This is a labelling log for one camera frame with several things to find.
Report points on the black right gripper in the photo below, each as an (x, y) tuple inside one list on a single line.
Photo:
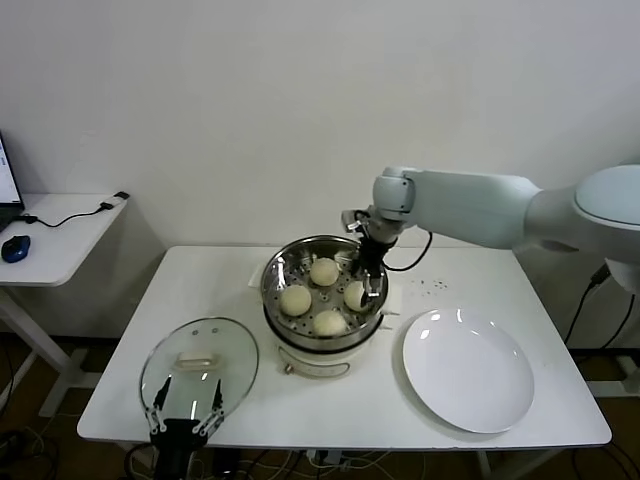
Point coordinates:
[(375, 252)]

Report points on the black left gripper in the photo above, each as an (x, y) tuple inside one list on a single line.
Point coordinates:
[(175, 440)]

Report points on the white steamed baozi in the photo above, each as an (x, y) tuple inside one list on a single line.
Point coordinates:
[(354, 295), (295, 300), (324, 271), (329, 323)]

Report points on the glass pot lid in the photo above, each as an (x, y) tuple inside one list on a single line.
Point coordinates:
[(230, 350)]

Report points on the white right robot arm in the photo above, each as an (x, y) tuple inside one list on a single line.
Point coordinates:
[(475, 205)]

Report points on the stainless steel steamer basket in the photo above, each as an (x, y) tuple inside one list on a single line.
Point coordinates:
[(280, 265)]

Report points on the white electric cooker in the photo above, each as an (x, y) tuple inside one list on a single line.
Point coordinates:
[(310, 362)]

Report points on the white round plate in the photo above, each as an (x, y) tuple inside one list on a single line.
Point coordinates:
[(465, 370)]

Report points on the white power strip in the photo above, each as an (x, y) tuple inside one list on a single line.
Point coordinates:
[(325, 458)]

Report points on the white laptop desk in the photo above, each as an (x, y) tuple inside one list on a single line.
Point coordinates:
[(60, 250)]

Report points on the blue computer mouse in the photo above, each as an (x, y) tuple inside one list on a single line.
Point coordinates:
[(16, 248)]

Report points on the black laptop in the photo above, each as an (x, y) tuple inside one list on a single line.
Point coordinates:
[(7, 185)]

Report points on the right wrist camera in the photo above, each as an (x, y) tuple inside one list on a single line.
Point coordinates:
[(356, 220)]

